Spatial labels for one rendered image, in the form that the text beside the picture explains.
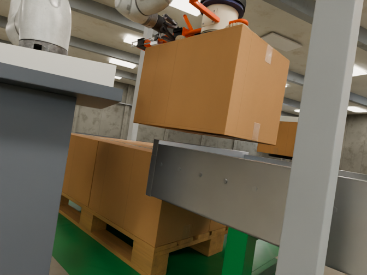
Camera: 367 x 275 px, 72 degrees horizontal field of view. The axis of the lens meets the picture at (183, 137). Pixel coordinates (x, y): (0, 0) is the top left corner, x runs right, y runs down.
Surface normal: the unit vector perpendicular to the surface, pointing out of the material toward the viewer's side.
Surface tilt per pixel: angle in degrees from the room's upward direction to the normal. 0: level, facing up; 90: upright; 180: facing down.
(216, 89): 90
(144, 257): 90
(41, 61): 90
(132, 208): 90
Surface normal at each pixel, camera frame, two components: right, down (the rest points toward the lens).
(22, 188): 0.42, 0.05
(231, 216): -0.66, -0.11
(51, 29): 0.65, 0.11
